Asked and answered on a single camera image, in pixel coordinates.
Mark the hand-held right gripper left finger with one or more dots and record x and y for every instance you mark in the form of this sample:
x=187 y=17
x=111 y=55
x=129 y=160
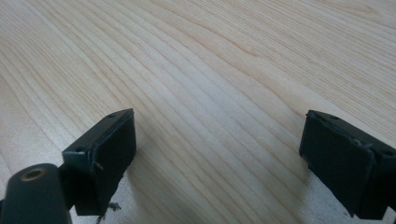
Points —
x=106 y=161

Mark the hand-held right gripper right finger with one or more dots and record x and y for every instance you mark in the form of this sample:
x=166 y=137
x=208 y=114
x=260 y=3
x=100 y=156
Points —
x=342 y=158

